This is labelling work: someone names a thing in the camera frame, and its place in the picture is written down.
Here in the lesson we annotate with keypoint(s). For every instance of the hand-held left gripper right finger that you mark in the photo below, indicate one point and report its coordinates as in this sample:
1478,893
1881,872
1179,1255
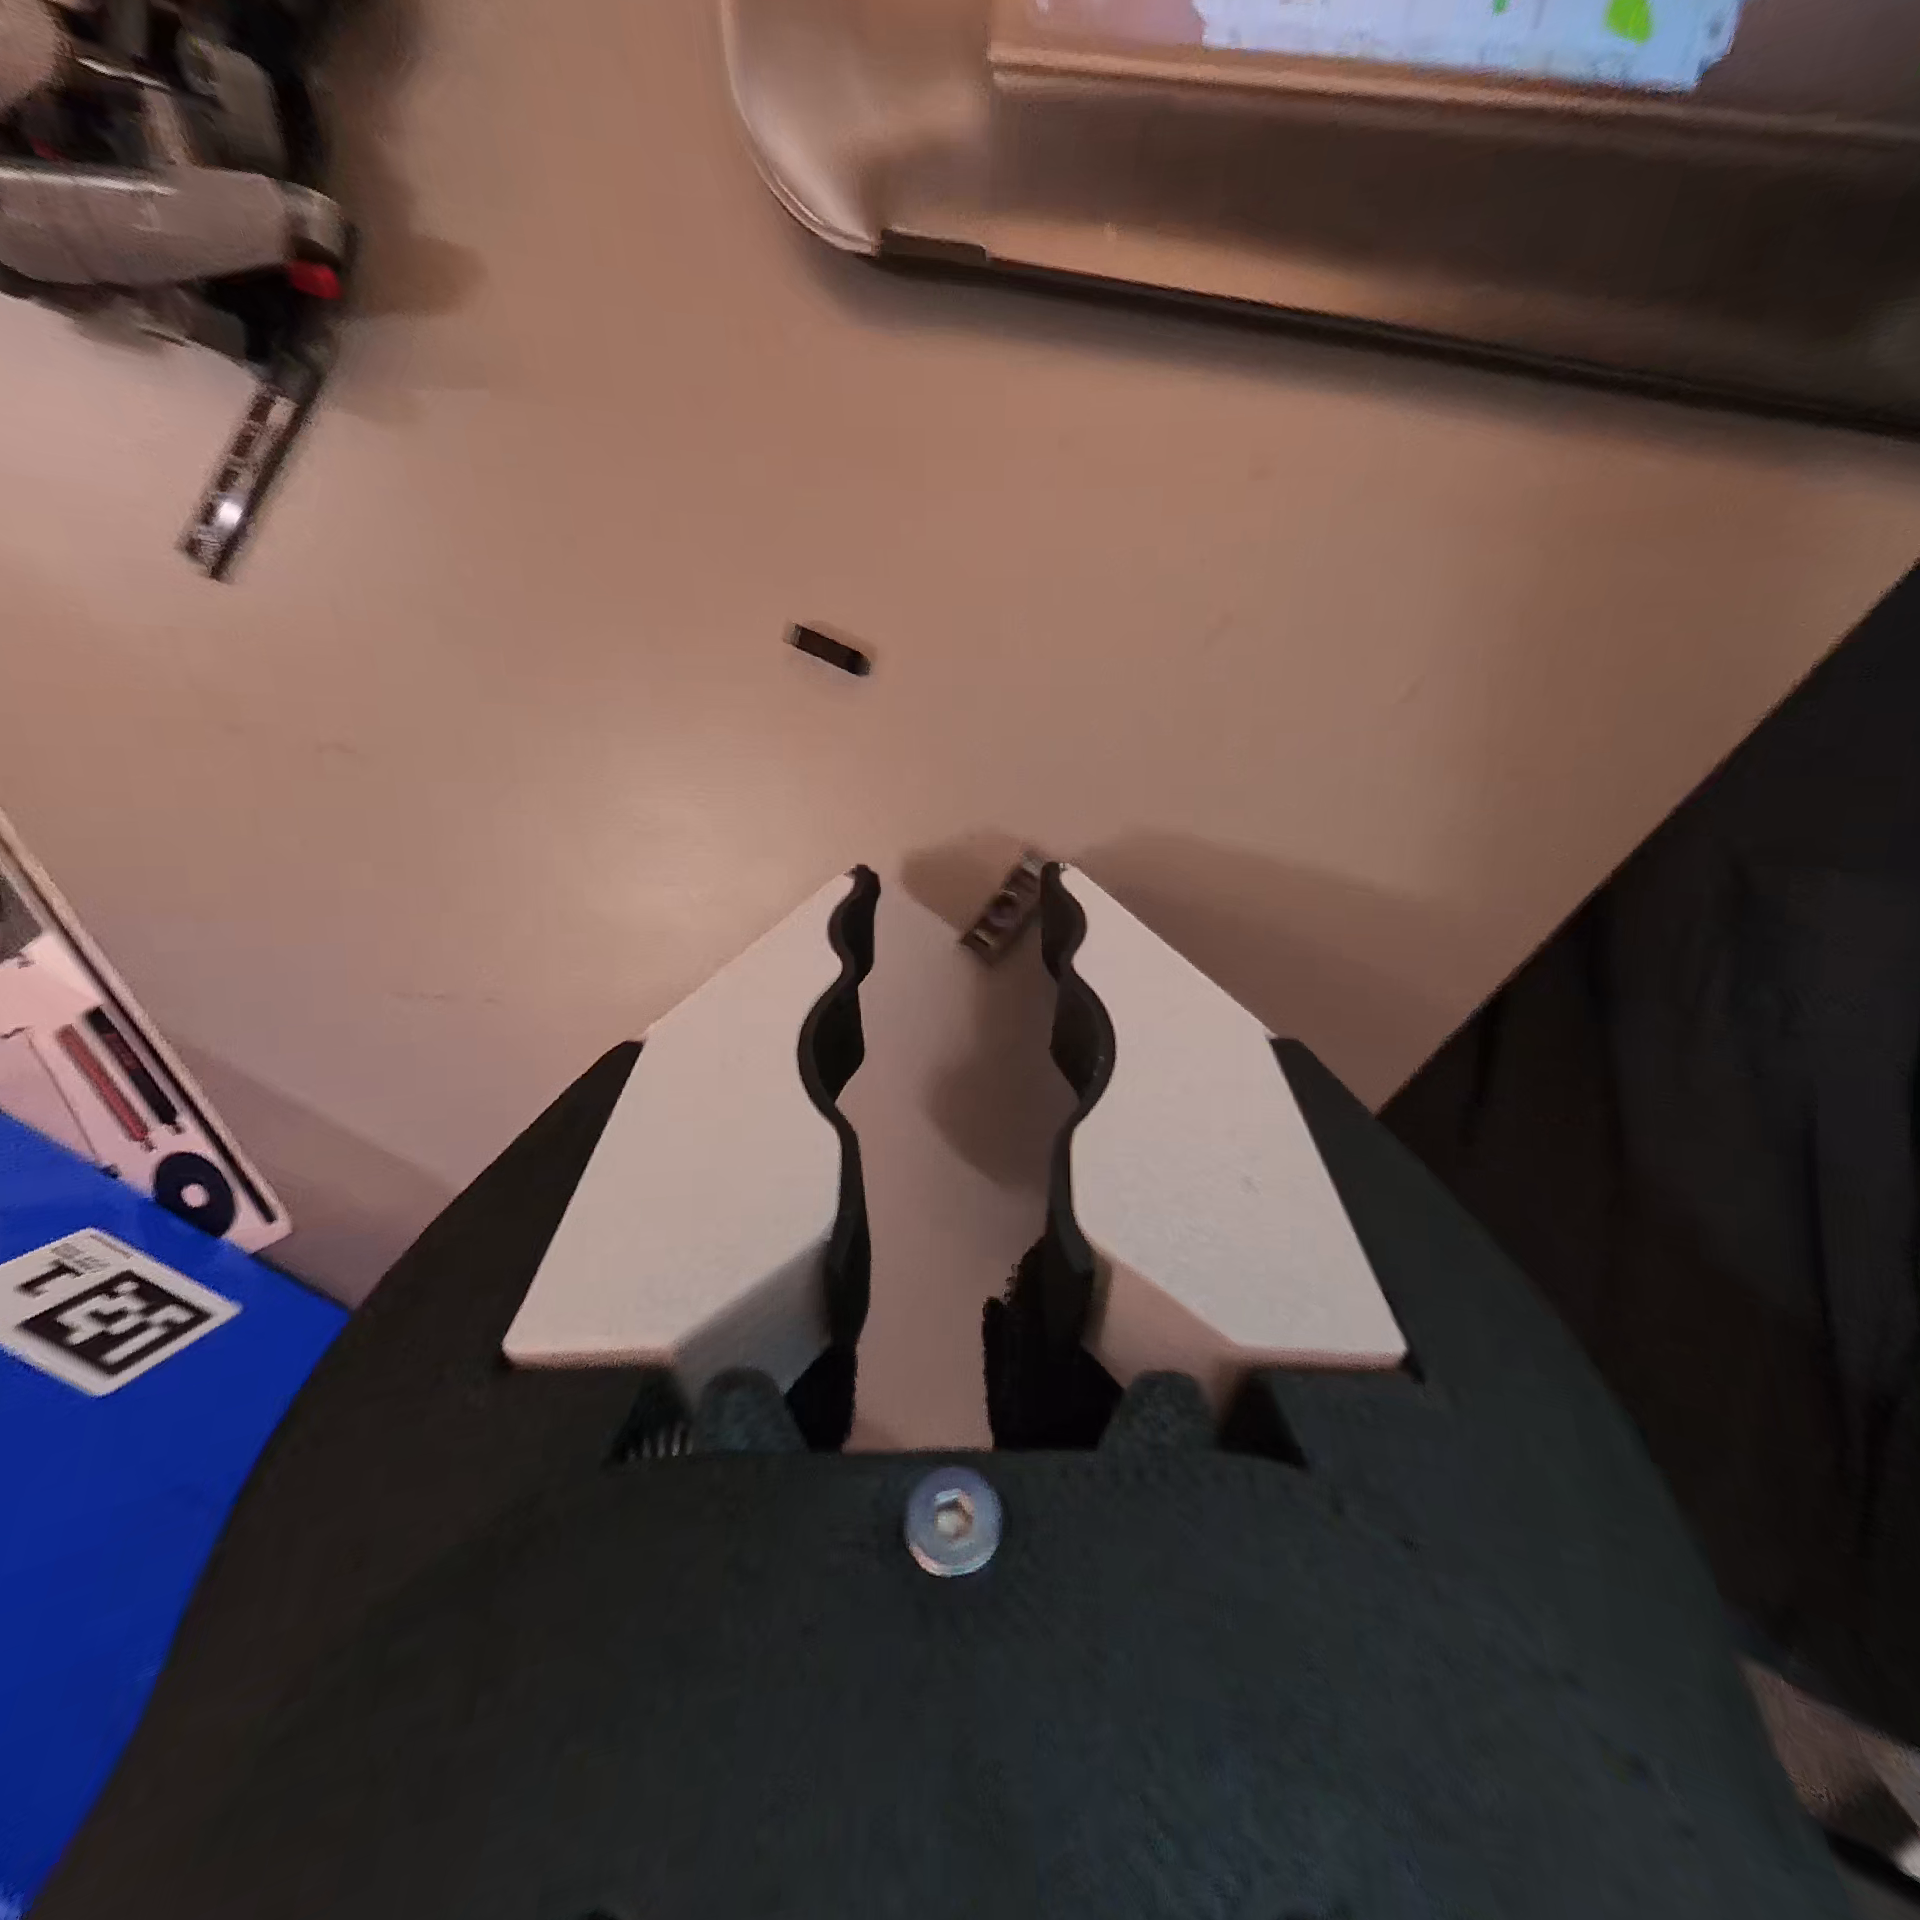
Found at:
1230,1200

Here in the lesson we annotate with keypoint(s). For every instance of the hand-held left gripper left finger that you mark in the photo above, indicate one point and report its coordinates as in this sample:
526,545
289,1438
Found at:
676,1200

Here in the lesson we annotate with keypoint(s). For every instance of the dark grey lego beam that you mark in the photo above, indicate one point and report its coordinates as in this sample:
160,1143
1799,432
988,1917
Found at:
998,916

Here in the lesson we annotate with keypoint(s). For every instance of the grey lego car model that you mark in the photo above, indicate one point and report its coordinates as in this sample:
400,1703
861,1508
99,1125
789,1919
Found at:
149,225

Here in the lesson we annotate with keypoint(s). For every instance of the lego sticker sheet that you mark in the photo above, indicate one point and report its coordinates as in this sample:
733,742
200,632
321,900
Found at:
89,1051

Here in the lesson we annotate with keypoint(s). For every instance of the person's dark clothing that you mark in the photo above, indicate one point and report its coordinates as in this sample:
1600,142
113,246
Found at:
1725,1125

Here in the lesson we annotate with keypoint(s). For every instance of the blue plastic bin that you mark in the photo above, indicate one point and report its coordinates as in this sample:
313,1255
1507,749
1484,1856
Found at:
89,1576

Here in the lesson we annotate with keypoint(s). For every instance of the smartphone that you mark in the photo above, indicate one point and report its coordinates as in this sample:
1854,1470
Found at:
1424,37

